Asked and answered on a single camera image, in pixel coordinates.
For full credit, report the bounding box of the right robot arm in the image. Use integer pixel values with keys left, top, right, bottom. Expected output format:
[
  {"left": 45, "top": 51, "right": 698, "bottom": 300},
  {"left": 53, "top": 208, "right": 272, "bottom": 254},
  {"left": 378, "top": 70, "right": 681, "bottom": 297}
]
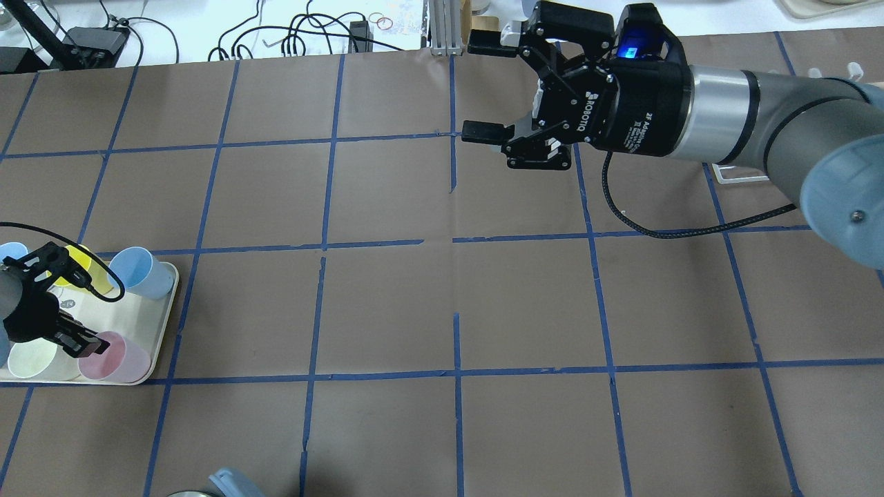
[{"left": 461, "top": 1, "right": 883, "bottom": 269}]

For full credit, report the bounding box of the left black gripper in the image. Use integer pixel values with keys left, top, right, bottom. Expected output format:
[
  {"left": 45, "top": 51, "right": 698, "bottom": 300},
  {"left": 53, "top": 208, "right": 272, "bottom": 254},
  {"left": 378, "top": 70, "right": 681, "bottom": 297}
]
[{"left": 2, "top": 242, "right": 110, "bottom": 358}]

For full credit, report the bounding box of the light blue cup near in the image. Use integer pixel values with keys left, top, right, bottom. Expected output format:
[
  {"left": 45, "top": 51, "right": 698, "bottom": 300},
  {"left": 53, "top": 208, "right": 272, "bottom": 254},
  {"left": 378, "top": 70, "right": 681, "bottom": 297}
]
[{"left": 0, "top": 242, "right": 30, "bottom": 264}]

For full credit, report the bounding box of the cream serving tray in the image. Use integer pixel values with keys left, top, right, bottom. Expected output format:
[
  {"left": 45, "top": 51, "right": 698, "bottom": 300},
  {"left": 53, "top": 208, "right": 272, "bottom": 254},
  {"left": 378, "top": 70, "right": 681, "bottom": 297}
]
[{"left": 1, "top": 262, "right": 180, "bottom": 386}]

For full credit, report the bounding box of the light blue cup far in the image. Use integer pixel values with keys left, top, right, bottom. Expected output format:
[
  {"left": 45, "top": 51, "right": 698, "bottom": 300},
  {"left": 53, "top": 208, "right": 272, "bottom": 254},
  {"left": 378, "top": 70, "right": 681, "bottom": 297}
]
[{"left": 108, "top": 246, "right": 176, "bottom": 300}]

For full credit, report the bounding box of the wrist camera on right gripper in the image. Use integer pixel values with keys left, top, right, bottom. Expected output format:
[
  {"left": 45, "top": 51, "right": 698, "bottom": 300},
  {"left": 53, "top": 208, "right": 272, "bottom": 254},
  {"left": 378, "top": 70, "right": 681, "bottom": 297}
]
[{"left": 613, "top": 3, "right": 688, "bottom": 66}]

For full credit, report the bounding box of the yellow plastic cup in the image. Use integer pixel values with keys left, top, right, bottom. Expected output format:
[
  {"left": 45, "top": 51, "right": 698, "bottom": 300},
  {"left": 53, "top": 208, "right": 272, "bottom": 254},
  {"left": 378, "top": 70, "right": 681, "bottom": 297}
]
[{"left": 64, "top": 244, "right": 116, "bottom": 295}]

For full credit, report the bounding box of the light blue cup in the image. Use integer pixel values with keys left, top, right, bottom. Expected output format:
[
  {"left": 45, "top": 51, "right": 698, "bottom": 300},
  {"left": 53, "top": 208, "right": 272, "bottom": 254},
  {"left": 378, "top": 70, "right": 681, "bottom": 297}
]
[
  {"left": 108, "top": 246, "right": 176, "bottom": 300},
  {"left": 0, "top": 242, "right": 30, "bottom": 264}
]

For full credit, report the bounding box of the cream plastic cup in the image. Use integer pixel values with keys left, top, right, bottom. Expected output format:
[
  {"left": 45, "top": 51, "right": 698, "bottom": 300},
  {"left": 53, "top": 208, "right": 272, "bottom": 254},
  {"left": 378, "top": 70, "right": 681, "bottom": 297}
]
[{"left": 6, "top": 339, "right": 80, "bottom": 382}]

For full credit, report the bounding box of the pink plastic cup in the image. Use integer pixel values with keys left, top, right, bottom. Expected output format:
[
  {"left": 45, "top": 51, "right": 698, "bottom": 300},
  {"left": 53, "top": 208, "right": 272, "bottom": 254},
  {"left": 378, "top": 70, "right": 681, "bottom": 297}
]
[{"left": 77, "top": 331, "right": 152, "bottom": 384}]

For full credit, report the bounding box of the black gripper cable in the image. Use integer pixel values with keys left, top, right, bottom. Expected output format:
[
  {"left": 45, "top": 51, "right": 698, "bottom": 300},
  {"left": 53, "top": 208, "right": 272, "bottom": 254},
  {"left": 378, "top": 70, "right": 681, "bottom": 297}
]
[{"left": 602, "top": 150, "right": 802, "bottom": 240}]

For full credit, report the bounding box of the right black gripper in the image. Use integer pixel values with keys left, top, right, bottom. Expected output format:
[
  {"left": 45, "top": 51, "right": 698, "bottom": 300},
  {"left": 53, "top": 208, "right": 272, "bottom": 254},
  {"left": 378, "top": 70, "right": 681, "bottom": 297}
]
[{"left": 461, "top": 14, "right": 691, "bottom": 170}]

